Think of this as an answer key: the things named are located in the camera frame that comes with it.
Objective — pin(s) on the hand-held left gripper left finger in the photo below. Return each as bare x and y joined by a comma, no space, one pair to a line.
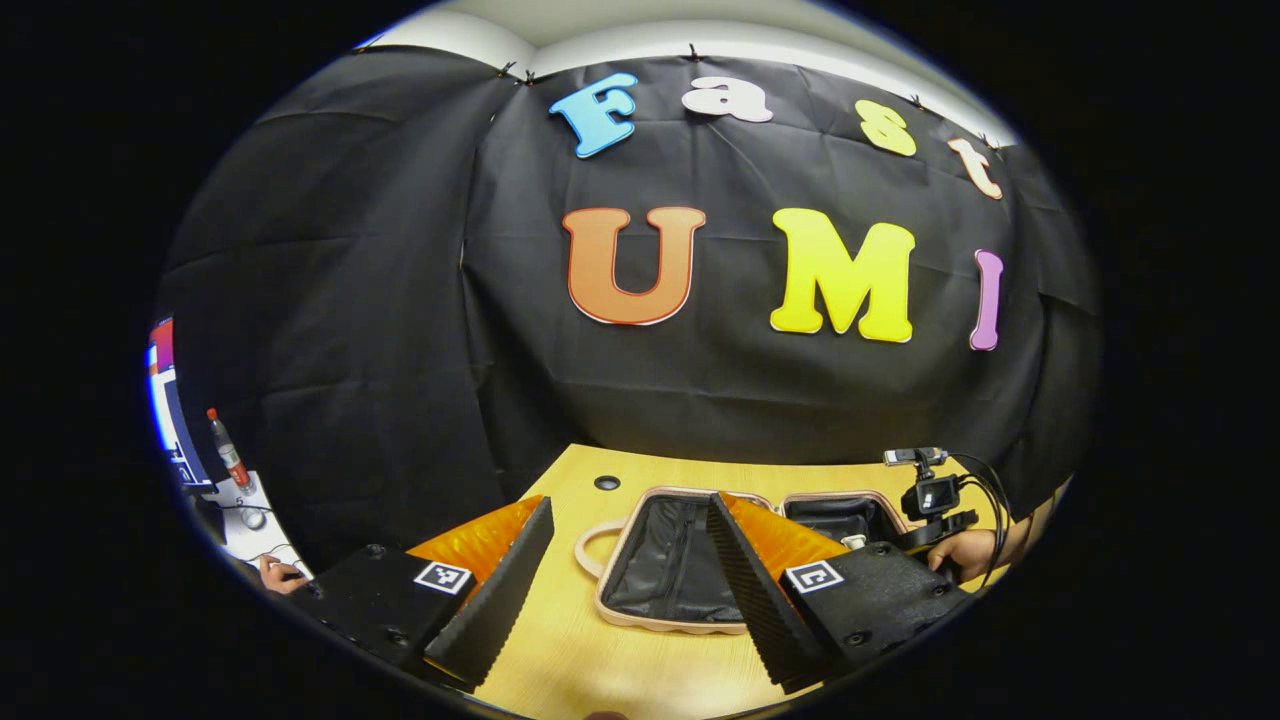
505,590

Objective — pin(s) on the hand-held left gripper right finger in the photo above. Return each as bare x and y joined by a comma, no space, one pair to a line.
750,590

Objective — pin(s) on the beige suitcase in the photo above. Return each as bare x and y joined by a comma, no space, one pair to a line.
665,570

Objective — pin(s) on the white desk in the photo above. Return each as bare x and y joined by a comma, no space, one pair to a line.
250,540

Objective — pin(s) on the red-capped plastic bottle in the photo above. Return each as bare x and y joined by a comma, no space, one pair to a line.
232,460

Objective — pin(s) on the colourful display screen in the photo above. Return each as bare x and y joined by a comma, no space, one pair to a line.
165,400

